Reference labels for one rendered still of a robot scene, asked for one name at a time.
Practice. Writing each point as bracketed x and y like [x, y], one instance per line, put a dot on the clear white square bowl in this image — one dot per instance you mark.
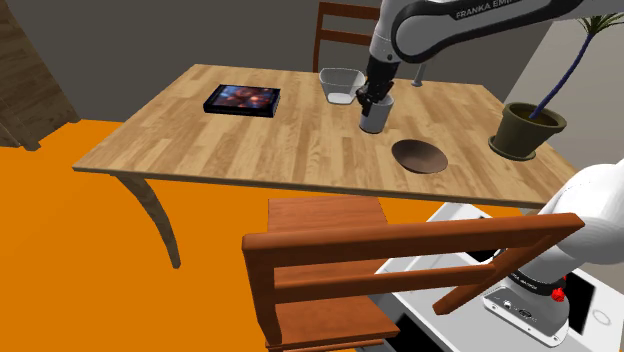
[340, 84]

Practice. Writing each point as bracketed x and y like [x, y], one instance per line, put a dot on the grey slim upright object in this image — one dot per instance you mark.
[419, 75]

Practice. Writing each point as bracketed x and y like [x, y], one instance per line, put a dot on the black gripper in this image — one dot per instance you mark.
[379, 78]

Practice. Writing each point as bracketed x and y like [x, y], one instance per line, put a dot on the black tablet with picture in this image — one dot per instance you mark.
[242, 100]

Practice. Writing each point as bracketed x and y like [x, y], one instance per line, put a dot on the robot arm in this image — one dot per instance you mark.
[438, 29]

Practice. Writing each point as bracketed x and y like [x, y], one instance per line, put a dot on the brown wooden furniture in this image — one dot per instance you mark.
[29, 92]

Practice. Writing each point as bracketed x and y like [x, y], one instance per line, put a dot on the reddish brown wooden chair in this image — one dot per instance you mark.
[322, 239]
[341, 35]

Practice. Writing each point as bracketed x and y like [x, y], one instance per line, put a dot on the light wooden table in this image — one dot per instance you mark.
[273, 141]

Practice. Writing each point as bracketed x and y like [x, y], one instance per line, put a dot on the brown round plate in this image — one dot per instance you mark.
[419, 156]

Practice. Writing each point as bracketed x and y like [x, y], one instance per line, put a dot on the grey cup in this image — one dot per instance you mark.
[376, 119]

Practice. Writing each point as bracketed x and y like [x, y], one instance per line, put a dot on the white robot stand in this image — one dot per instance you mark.
[438, 322]

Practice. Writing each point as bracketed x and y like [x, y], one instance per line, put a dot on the potted plant in olive pot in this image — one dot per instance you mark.
[524, 129]

